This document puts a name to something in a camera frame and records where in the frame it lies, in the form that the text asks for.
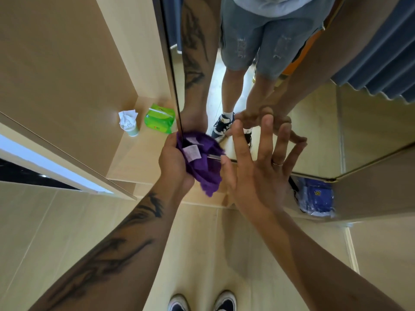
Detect person's left hand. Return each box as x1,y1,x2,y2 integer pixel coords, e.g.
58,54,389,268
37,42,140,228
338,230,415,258
158,132,195,198

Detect person's right hand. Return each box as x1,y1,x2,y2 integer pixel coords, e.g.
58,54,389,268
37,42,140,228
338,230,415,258
220,114,308,215

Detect purple cleaning cloth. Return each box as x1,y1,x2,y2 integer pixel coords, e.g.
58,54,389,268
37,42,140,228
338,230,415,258
176,131,226,197

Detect pull-out wardrobe mirror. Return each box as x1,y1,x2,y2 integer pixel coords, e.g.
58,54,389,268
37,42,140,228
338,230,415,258
152,0,415,182

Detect person's left forearm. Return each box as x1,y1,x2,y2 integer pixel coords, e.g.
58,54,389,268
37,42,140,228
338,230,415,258
29,184,185,311

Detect person's right forearm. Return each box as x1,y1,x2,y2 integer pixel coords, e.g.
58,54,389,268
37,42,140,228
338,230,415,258
256,207,406,311

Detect person's right black-white sneaker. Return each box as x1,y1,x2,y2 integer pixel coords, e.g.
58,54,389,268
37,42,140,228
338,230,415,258
213,290,237,311

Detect person's black-white sneaker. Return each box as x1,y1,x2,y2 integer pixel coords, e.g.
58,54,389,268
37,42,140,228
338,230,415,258
213,290,237,311
168,294,190,311

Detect person's left black-white sneaker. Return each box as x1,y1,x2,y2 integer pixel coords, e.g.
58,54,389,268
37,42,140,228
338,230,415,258
168,294,190,311

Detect light wooden wardrobe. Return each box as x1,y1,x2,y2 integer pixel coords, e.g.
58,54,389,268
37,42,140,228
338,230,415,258
0,0,415,224

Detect green tissue packet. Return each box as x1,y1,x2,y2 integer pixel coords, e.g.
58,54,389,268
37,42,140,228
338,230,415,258
144,103,176,134

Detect blue plastic bag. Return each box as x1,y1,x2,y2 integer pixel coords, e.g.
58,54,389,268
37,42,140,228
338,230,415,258
293,177,336,219

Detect paper cup with tissue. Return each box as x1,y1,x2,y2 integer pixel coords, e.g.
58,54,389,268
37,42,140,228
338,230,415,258
118,109,139,137

